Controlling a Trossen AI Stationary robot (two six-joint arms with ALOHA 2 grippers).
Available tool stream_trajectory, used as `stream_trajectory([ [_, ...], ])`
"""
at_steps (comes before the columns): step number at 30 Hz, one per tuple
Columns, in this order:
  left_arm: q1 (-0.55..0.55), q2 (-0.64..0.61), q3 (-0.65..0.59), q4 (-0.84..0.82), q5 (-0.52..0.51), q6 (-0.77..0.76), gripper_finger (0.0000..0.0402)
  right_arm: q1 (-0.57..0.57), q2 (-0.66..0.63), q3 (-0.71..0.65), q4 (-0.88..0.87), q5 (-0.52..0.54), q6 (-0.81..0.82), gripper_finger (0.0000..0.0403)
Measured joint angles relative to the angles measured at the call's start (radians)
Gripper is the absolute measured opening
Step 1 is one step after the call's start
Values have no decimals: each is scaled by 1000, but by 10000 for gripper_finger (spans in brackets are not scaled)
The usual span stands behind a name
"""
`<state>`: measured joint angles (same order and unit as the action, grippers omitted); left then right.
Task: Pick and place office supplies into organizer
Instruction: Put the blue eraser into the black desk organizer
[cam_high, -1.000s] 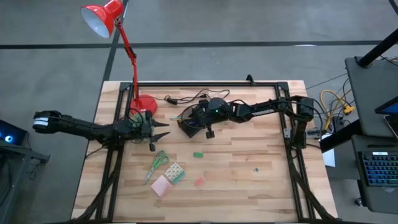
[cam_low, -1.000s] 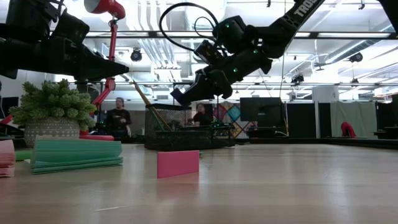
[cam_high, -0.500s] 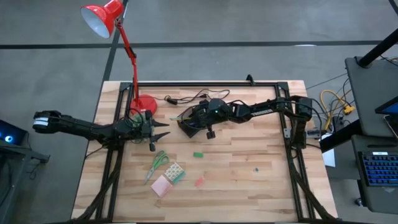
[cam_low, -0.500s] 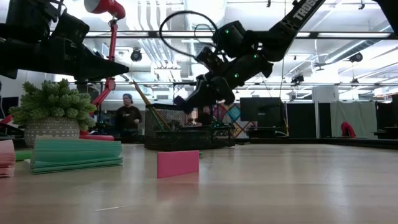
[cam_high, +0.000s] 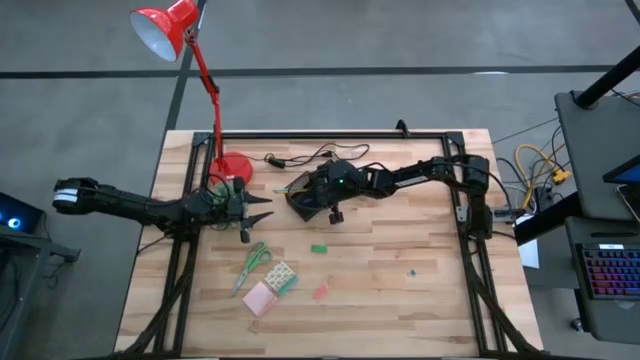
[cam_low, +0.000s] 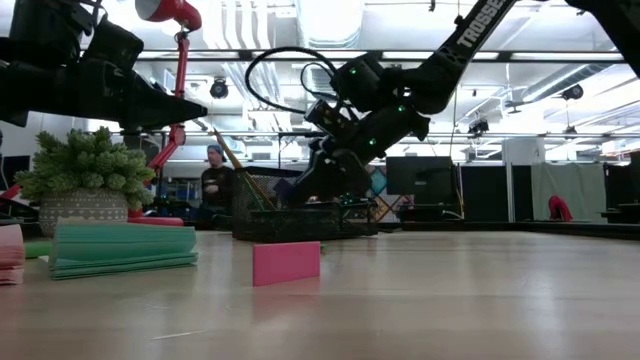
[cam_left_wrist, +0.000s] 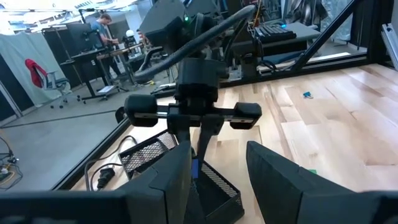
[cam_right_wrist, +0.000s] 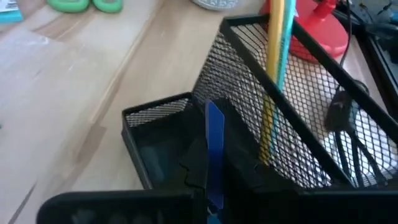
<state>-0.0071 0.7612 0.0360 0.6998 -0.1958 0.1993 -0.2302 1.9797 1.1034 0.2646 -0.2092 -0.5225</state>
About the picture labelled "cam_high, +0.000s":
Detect black backlit keyboard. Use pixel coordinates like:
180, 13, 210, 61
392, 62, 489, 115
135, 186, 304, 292
574, 243, 640, 301

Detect yellow cable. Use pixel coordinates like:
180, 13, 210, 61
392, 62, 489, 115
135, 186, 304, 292
514, 143, 572, 211

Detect black computer with blue light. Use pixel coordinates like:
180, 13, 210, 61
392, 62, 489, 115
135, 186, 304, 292
0, 192, 45, 235

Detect black mesh desk organizer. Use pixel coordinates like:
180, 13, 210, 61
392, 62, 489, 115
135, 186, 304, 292
283, 170, 334, 223

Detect pink sticky note pad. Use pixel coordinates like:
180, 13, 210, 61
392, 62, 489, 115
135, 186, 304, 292
241, 279, 279, 319

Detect red desk lamp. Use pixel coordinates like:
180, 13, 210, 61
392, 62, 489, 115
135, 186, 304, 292
128, 0, 255, 188

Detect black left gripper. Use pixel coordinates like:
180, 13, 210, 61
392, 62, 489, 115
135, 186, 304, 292
219, 177, 276, 245

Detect green plant in patterned pot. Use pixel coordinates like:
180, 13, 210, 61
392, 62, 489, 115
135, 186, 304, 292
209, 180, 236, 232

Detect green patterned sticky note pad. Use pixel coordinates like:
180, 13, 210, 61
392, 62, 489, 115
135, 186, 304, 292
262, 260, 300, 298

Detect grey keyboard desk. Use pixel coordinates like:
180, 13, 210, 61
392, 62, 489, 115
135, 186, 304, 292
563, 215, 640, 346

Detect black equipment stand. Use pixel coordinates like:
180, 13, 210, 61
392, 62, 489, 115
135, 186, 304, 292
0, 222, 82, 360

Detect green scissors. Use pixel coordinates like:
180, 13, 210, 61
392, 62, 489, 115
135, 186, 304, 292
230, 241, 274, 298

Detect white paper sheet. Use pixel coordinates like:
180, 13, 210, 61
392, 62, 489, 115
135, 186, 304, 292
517, 238, 541, 270

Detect black aluminium table frame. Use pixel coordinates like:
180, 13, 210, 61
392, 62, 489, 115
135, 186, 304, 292
115, 129, 546, 360

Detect laptop with blue screen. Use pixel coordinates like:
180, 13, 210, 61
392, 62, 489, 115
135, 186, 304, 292
602, 153, 640, 186

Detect grey side table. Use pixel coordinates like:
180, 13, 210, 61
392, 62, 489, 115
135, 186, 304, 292
553, 89, 640, 222

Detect black pole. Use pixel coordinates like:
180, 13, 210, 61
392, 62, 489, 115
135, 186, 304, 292
573, 44, 640, 110

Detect black lamp cable with switch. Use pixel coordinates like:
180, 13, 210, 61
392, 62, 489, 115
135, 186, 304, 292
249, 142, 372, 170

